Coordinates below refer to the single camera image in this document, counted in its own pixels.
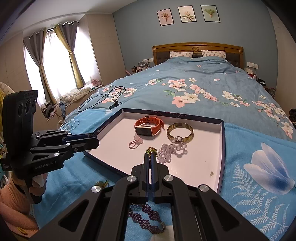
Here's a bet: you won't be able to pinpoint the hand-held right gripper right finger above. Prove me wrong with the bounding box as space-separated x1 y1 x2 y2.
151 159 270 241

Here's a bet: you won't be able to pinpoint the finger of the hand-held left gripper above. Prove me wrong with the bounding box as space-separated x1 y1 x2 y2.
30 137 100 163
32 130 99 144

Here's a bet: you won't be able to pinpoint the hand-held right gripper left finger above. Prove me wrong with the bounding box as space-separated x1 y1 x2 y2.
30 153 151 241

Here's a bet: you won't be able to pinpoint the clear crystal bead bracelet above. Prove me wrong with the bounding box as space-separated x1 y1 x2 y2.
157 137 188 164

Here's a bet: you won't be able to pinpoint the green beaded gold chain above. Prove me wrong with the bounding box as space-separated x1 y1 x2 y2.
146 146 159 172

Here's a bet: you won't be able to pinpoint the purple beaded bracelet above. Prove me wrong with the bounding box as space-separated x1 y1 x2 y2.
128 203 167 233

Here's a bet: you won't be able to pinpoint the pink ring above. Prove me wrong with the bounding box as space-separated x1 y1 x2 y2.
129 137 144 149

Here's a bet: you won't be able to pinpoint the navy shallow cardboard box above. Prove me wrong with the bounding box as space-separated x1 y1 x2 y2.
83 108 226 194

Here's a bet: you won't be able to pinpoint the gold bangle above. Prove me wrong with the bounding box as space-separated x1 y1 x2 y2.
167 123 194 143

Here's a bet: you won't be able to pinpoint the orange smartwatch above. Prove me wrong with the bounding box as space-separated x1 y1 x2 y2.
134 116 165 137

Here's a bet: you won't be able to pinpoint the person's left hand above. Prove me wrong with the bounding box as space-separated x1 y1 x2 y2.
31 174 47 189

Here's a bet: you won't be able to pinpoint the white earphones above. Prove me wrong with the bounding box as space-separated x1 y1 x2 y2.
58 119 80 132

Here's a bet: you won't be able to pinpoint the cream padded garment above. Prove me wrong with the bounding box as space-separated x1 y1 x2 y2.
0 82 11 109

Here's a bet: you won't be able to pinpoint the pile of mixed clothes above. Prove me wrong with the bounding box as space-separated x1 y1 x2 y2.
40 101 68 121

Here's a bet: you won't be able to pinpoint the cream crumpled blanket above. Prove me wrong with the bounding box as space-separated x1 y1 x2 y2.
60 87 92 102

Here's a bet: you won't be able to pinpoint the window bench with drawers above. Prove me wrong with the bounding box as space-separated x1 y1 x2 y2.
46 85 105 122

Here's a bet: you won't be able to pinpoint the olive and grey curtain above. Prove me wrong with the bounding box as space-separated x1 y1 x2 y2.
54 21 86 90

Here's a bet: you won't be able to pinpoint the cyan flower print blanket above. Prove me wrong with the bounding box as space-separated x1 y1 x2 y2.
32 108 296 241

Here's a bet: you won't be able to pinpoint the group of cosmetic bottles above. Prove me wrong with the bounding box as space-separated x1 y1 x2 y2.
132 61 149 75

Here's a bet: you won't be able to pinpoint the blue floral duvet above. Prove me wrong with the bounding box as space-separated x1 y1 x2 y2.
65 57 296 142

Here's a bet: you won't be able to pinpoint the patterned white pillow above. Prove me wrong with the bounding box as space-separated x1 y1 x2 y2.
170 51 193 59
201 49 227 59

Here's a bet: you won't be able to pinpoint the wooden bed headboard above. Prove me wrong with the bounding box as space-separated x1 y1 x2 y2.
152 42 244 69

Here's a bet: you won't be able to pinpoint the red and white bedside items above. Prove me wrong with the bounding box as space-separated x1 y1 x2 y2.
246 68 258 80

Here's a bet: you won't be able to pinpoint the pink framed flower picture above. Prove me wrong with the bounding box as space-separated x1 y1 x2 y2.
157 9 174 26

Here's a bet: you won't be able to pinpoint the pile of dark clothes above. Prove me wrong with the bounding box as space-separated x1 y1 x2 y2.
288 109 296 127

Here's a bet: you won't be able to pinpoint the white framed flower picture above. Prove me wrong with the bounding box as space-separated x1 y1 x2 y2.
178 5 197 23

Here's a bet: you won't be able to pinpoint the black cable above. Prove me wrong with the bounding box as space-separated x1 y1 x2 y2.
78 86 126 114

